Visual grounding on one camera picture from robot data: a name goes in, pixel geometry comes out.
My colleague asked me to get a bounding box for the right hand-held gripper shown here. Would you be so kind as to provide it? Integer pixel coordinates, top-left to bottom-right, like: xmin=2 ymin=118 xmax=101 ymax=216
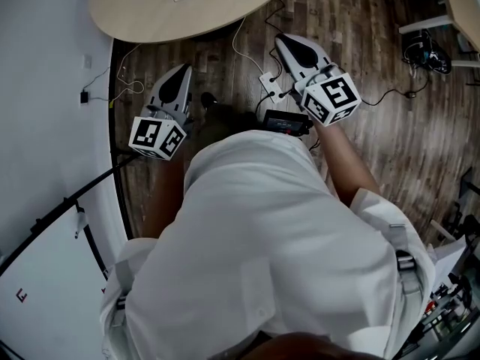
xmin=274 ymin=32 xmax=362 ymax=128

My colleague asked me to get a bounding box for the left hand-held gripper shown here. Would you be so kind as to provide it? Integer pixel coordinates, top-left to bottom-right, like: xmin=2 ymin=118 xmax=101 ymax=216
xmin=128 ymin=63 xmax=194 ymax=161

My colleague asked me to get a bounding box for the person's right forearm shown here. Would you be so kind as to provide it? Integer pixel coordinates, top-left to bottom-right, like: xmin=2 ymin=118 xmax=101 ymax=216
xmin=313 ymin=120 xmax=382 ymax=208

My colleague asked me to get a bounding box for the person's left forearm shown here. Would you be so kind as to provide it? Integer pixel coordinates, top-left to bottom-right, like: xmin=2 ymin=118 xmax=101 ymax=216
xmin=141 ymin=151 xmax=188 ymax=240

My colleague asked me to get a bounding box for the white power strip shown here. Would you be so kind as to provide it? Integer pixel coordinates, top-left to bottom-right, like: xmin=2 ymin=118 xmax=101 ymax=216
xmin=258 ymin=71 xmax=288 ymax=105

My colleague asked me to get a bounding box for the person's dark trouser leg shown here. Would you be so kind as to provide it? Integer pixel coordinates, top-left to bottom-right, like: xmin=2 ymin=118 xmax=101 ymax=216
xmin=194 ymin=103 xmax=264 ymax=154

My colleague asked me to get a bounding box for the black power supply box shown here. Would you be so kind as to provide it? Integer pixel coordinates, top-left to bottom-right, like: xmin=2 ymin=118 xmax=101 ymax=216
xmin=262 ymin=109 xmax=314 ymax=137

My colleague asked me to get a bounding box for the round wooden table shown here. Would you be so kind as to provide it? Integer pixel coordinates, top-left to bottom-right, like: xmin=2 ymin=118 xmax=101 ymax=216
xmin=88 ymin=0 xmax=293 ymax=45

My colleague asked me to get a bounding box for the black stand pole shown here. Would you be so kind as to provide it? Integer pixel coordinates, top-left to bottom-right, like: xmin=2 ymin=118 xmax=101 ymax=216
xmin=0 ymin=154 xmax=140 ymax=277

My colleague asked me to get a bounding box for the light wooden desk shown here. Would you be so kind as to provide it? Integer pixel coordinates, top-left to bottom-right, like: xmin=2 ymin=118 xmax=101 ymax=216
xmin=436 ymin=0 xmax=480 ymax=54

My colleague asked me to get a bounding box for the person's white shirt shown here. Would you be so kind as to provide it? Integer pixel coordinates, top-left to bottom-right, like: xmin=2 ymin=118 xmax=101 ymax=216
xmin=98 ymin=129 xmax=438 ymax=360

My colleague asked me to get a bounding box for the white board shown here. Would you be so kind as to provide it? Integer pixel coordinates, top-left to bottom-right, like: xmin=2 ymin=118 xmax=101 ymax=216
xmin=0 ymin=203 xmax=113 ymax=360

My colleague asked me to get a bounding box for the white cable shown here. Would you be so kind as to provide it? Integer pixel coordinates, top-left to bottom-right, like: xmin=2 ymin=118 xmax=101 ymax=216
xmin=110 ymin=43 xmax=146 ymax=103
xmin=232 ymin=16 xmax=266 ymax=75

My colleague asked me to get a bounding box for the black cable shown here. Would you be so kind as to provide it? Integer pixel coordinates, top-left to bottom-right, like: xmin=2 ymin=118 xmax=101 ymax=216
xmin=358 ymin=69 xmax=431 ymax=107
xmin=264 ymin=0 xmax=287 ymax=79

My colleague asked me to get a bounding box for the tangle of black cables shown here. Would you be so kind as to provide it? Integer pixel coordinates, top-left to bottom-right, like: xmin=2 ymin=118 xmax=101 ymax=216
xmin=402 ymin=29 xmax=453 ymax=76

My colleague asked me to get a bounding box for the white desk frame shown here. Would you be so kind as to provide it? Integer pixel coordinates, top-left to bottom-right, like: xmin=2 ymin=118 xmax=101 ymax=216
xmin=398 ymin=13 xmax=480 ymax=69

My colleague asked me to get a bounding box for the grey harness strap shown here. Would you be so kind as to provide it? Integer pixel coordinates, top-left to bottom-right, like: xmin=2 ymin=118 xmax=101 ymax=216
xmin=111 ymin=259 xmax=137 ymax=328
xmin=388 ymin=223 xmax=423 ymax=296

